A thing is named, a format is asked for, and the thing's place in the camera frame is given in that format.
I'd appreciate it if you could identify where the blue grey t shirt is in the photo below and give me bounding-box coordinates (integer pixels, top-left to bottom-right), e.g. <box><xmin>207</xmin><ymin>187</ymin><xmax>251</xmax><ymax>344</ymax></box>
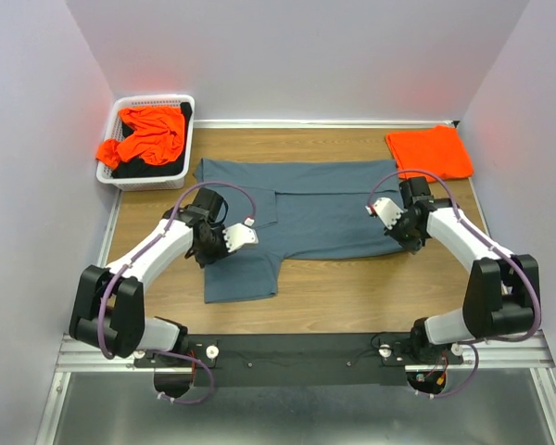
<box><xmin>194</xmin><ymin>159</ymin><xmax>401</xmax><ymax>303</ymax></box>

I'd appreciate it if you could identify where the crumpled orange t shirt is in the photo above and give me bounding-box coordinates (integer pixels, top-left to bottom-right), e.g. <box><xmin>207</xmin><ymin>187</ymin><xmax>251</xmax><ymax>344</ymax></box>
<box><xmin>95</xmin><ymin>106</ymin><xmax>188</xmax><ymax>170</ymax></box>

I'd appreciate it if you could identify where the black t shirt in basket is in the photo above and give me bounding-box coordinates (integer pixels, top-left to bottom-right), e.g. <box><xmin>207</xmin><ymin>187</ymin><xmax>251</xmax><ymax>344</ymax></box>
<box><xmin>111</xmin><ymin>102</ymin><xmax>193</xmax><ymax>179</ymax></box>

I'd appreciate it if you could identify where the white plastic laundry basket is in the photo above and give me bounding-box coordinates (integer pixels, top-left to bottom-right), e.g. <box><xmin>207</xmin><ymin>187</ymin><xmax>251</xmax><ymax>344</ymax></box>
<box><xmin>96</xmin><ymin>94</ymin><xmax>195</xmax><ymax>191</ymax></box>

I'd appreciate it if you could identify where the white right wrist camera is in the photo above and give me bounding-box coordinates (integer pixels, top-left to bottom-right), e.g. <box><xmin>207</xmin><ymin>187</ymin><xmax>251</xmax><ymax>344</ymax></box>
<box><xmin>365</xmin><ymin>197</ymin><xmax>404</xmax><ymax>230</ymax></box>

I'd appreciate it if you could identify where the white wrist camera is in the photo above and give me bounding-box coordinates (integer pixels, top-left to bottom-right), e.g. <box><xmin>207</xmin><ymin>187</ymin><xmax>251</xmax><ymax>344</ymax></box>
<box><xmin>222</xmin><ymin>217</ymin><xmax>259</xmax><ymax>254</ymax></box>
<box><xmin>365</xmin><ymin>197</ymin><xmax>404</xmax><ymax>230</ymax></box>

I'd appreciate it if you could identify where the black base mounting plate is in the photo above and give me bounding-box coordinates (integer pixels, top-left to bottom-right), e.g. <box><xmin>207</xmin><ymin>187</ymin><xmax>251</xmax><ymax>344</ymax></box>
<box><xmin>133</xmin><ymin>332</ymin><xmax>463</xmax><ymax>397</ymax></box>

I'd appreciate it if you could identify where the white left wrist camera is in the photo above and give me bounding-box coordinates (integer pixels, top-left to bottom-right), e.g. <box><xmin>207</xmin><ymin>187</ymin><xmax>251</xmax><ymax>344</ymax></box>
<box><xmin>222</xmin><ymin>217</ymin><xmax>259</xmax><ymax>254</ymax></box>

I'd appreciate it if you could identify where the folded orange t shirt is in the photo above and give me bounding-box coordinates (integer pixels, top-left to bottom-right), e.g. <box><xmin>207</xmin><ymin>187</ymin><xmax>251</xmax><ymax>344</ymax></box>
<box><xmin>385</xmin><ymin>126</ymin><xmax>474</xmax><ymax>181</ymax></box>

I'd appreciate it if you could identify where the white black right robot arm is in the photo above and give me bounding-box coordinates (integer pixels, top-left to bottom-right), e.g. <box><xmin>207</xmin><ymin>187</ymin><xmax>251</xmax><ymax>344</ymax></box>
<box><xmin>368</xmin><ymin>177</ymin><xmax>541</xmax><ymax>363</ymax></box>

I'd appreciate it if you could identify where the aluminium extrusion rail frame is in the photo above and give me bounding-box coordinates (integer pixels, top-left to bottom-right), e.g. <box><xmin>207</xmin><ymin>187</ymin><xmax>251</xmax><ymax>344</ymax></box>
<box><xmin>35</xmin><ymin>119</ymin><xmax>556</xmax><ymax>445</ymax></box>

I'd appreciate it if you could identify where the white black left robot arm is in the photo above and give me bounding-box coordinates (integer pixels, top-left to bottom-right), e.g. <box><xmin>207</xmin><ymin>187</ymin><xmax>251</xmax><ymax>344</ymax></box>
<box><xmin>69</xmin><ymin>188</ymin><xmax>229</xmax><ymax>366</ymax></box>

